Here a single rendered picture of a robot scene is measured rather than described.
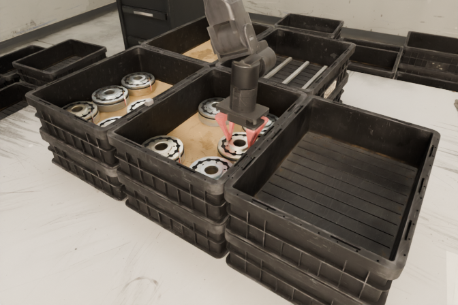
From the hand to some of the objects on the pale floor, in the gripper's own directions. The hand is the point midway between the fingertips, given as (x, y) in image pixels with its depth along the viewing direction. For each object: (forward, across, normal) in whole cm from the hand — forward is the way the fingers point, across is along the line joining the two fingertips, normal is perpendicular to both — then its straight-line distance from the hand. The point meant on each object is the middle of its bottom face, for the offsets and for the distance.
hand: (240, 141), depth 81 cm
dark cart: (+81, -147, +143) cm, 221 cm away
